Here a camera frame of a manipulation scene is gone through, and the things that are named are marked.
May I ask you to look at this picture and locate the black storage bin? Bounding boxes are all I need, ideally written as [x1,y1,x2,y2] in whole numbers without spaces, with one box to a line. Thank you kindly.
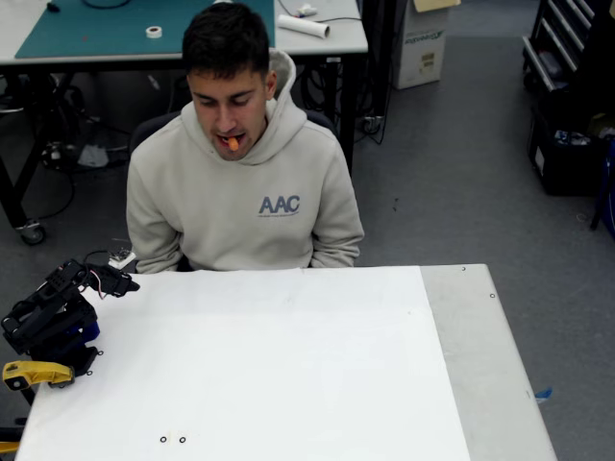
[526,103,615,197]

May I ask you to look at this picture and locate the small white camera module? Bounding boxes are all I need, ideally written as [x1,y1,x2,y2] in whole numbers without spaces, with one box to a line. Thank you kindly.
[108,250,137,270]

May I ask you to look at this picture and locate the man in beige hoodie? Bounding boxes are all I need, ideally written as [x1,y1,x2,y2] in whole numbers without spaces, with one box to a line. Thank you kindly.
[126,1,365,275]

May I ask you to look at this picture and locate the white paper roll tube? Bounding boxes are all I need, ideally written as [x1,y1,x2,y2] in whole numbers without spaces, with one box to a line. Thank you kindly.
[277,13,332,39]

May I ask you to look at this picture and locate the white cardboard box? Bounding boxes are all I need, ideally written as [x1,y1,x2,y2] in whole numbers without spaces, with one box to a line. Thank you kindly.
[391,0,453,91]

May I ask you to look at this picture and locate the black drawer tool cart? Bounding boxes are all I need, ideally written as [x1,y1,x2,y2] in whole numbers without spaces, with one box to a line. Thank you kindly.
[521,0,615,95]

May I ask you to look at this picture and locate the white plastic bag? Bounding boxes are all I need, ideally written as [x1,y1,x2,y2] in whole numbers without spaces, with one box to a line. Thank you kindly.
[76,143,110,168]

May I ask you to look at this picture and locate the black office chair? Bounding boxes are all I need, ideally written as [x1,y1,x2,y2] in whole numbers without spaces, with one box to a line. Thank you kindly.
[128,109,337,274]

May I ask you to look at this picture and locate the blue frame object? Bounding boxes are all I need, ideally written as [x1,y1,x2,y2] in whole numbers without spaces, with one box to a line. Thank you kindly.
[589,138,615,231]

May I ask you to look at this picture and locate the yellow bar clamp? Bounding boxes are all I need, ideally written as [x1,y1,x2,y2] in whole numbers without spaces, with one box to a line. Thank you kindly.
[0,425,25,455]
[2,360,77,404]

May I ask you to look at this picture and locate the green cutting mat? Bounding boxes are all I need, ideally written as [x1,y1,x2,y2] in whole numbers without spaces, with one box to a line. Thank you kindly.
[13,0,276,60]

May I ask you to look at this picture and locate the grey workbench with black frame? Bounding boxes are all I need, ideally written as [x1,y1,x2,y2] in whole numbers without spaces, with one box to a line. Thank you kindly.
[0,0,370,241]

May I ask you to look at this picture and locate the large white paper sheet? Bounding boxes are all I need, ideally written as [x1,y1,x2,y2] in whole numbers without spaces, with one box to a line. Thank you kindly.
[13,265,472,461]

